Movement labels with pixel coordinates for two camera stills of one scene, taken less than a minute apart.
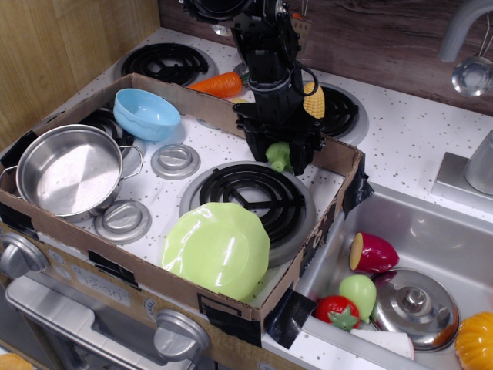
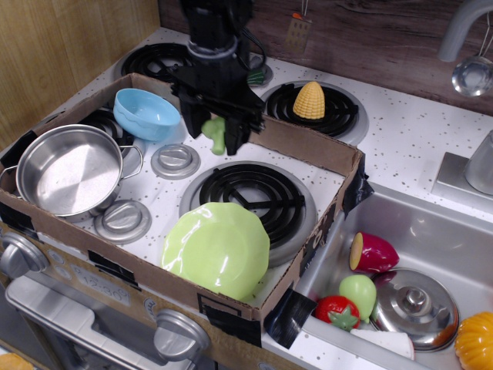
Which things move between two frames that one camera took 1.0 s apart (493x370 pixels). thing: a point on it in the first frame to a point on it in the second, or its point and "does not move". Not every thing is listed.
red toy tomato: [339, 311] does not move
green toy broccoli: [278, 154] to [214, 129]
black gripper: [278, 109] to [219, 82]
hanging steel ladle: [474, 77] does not move
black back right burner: [345, 118] does not move
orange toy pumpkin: [474, 341] does not move
